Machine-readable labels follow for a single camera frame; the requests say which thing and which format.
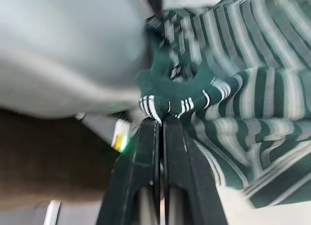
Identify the green striped T-shirt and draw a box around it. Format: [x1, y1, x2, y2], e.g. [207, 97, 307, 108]
[135, 0, 311, 210]

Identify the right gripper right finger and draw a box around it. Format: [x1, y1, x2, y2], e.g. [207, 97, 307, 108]
[162, 115, 228, 225]

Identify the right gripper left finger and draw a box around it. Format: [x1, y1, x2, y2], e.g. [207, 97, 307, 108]
[97, 118, 162, 225]

